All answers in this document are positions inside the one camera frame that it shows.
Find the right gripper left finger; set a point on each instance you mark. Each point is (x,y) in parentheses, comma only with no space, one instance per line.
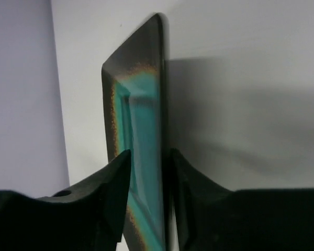
(89,215)

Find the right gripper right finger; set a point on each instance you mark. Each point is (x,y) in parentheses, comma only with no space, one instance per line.
(211,217)

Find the black square teal-centre plate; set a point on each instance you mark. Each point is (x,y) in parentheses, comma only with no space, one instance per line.
(134,87)

